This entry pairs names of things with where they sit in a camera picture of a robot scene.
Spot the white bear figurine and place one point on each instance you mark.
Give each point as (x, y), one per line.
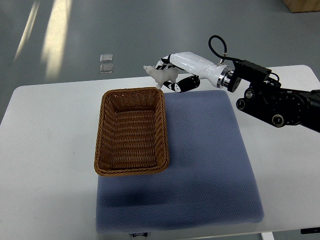
(161, 75)

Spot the lower clear floor tile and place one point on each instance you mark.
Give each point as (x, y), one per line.
(106, 68)

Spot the clear floor tile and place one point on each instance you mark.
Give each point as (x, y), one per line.
(106, 68)
(106, 57)

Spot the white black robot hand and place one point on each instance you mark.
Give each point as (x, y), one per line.
(192, 69)

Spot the wooden box corner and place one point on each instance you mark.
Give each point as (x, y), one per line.
(302, 6)

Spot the blue quilted mat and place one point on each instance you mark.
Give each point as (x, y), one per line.
(209, 180)

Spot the upper clear floor tile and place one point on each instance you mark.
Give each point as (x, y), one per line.
(106, 57)

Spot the black table control panel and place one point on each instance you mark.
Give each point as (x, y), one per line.
(309, 231)

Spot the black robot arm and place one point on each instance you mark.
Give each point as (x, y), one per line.
(267, 101)

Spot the brown wicker basket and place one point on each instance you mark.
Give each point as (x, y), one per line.
(132, 133)

